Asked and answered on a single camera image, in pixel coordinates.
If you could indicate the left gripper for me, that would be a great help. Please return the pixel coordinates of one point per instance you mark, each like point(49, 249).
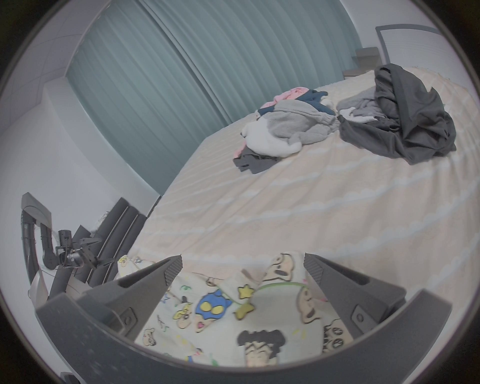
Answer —
point(75, 258)

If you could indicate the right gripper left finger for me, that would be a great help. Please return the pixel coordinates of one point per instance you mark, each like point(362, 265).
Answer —
point(144, 298)

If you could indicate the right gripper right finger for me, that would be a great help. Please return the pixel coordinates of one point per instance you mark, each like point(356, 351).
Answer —
point(339, 298)

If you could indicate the white printed pyjama top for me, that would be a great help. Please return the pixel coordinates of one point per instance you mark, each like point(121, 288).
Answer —
point(225, 318)

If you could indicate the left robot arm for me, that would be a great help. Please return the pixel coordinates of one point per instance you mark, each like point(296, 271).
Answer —
point(47, 243)

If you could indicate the pile of clothes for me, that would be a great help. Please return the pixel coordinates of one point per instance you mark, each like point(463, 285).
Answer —
point(288, 127)

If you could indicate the bed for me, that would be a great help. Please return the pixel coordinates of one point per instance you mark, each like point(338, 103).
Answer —
point(318, 206)

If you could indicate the blue-green curtain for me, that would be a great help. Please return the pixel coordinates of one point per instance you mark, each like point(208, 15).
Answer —
point(123, 105)
point(262, 48)

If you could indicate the black garment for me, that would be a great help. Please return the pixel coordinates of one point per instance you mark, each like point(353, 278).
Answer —
point(405, 120)

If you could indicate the grey garment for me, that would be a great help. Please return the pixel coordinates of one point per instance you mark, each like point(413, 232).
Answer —
point(356, 107)

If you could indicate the grey bedside table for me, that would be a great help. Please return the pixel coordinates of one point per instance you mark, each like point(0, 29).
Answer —
point(363, 62)

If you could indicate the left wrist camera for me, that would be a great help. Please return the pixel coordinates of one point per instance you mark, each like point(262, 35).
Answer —
point(65, 238)

